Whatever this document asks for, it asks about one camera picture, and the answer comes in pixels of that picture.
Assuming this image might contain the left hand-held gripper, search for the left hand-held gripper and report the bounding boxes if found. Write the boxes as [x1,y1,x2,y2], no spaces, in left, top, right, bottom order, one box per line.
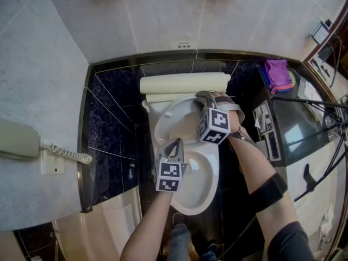
[154,138,191,193]

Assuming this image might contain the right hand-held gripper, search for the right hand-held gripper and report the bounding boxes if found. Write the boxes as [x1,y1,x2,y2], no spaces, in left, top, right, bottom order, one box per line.
[193,90,246,146]

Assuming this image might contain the person's right forearm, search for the person's right forearm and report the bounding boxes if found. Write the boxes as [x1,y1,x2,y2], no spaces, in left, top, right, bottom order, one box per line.
[228,123,300,255]

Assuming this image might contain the person's left forearm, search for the person's left forearm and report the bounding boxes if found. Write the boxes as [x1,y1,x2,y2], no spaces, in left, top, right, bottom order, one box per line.
[119,191,175,261]

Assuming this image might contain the white toilet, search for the white toilet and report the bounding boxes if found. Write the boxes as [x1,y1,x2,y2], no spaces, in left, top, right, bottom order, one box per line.
[141,94,220,216]

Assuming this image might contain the blue cloth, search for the blue cloth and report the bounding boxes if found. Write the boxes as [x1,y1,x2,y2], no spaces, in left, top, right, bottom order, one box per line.
[260,65,272,88]

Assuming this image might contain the person's left shoe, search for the person's left shoe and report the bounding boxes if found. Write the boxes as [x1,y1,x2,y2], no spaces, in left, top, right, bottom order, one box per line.
[171,213,185,227]

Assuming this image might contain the purple cloth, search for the purple cloth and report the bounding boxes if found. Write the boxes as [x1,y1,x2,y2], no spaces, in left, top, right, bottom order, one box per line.
[264,59,289,88]

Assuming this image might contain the orange cloth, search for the orange cloth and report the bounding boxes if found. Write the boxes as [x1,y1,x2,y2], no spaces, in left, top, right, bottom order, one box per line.
[269,83,294,95]

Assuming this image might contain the person's blue jeans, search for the person's blue jeans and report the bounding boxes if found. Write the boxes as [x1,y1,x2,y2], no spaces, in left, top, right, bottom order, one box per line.
[165,224,218,261]

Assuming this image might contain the black tripod light stand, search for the black tripod light stand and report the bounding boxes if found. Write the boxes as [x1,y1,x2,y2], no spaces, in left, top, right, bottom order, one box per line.
[273,95,348,202]

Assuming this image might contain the black armband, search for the black armband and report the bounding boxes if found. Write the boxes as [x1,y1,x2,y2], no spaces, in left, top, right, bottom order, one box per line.
[248,172,289,213]

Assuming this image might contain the folded white towel on counter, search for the folded white towel on counter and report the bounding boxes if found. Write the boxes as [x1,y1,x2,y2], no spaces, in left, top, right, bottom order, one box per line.
[297,79,324,105]

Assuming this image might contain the white bathtub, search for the white bathtub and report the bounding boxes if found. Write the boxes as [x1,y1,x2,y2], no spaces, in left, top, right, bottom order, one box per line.
[53,189,142,261]

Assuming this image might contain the chrome bathtub grab bar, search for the chrome bathtub grab bar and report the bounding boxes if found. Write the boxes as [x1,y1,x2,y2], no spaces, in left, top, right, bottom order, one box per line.
[50,231,59,261]

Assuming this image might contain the crumpled white washcloth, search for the crumpled white washcloth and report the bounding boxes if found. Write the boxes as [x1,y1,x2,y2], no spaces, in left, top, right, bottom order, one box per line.
[320,204,337,236]

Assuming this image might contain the chrome sink faucet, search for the chrome sink faucet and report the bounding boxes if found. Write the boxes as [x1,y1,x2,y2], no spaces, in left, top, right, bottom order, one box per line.
[319,234,334,251]

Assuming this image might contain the right hand-held gripper cable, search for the right hand-held gripper cable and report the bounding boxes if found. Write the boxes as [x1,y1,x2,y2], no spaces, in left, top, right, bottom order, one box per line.
[231,126,269,173]

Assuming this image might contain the coiled telephone cord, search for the coiled telephone cord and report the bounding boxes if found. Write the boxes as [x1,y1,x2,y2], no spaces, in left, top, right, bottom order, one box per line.
[40,142,93,165]

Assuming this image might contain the white telephone wall plate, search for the white telephone wall plate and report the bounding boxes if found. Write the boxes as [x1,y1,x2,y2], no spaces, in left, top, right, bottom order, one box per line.
[40,148,66,176]

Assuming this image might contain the white wall soap dispenser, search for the white wall soap dispenser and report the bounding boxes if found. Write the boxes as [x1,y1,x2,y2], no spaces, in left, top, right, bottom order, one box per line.
[308,18,333,45]

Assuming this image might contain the framed wall mirror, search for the framed wall mirror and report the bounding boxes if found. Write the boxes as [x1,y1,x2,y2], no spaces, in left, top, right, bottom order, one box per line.
[303,1,348,114]

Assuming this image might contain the beige wall telephone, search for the beige wall telephone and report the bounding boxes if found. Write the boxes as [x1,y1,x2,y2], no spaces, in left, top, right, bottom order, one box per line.
[0,120,41,160]

